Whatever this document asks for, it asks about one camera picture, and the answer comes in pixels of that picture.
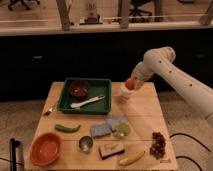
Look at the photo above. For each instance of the office chair left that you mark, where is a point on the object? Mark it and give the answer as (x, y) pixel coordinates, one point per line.
(23, 3)

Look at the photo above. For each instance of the white plastic spoon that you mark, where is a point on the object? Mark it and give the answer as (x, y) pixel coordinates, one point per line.
(80, 104)

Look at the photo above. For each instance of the yellow banana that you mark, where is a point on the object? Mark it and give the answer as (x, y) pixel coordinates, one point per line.
(131, 158)

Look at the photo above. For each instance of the small metal cup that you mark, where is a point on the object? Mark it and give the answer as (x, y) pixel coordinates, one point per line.
(86, 143)

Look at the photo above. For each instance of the wooden block eraser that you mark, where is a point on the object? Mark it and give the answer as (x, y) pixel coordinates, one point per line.
(111, 149)

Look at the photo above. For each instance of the dark red bowl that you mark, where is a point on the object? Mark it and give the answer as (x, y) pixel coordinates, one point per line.
(79, 88)

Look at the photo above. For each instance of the blue sponge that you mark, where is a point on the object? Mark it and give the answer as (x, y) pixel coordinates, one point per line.
(100, 130)

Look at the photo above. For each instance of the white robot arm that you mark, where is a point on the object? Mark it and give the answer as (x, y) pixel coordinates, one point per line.
(160, 61)

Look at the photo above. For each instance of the orange plastic bowl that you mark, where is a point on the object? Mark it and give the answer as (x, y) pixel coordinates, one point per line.
(45, 149)

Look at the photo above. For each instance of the white red background device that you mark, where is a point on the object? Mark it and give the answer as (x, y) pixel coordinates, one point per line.
(91, 15)

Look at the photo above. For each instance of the green chili pepper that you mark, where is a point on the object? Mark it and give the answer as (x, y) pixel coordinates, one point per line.
(64, 129)

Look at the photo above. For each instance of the green plastic tray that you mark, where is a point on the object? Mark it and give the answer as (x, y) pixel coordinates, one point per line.
(97, 87)

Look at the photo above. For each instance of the office chair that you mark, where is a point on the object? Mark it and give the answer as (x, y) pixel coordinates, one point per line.
(137, 14)
(23, 3)

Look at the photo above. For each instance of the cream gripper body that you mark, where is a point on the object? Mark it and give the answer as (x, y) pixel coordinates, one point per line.
(138, 81)

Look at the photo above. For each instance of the blue grey cloth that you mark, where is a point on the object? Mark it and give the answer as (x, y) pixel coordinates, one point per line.
(115, 120)

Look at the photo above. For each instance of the green plastic cup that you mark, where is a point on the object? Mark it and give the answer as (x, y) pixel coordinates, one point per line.
(122, 130)

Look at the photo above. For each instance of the white paper cup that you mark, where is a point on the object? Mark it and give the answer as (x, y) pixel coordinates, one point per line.
(126, 93)

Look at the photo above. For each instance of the black stand left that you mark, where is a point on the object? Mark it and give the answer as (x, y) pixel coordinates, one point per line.
(15, 153)

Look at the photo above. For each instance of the dark grape bunch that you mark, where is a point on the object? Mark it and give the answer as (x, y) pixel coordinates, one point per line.
(157, 148)

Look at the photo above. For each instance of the red orange apple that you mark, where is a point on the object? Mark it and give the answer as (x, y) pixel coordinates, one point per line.
(130, 84)

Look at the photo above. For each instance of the office chair right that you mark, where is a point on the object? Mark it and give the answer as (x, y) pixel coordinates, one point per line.
(137, 14)

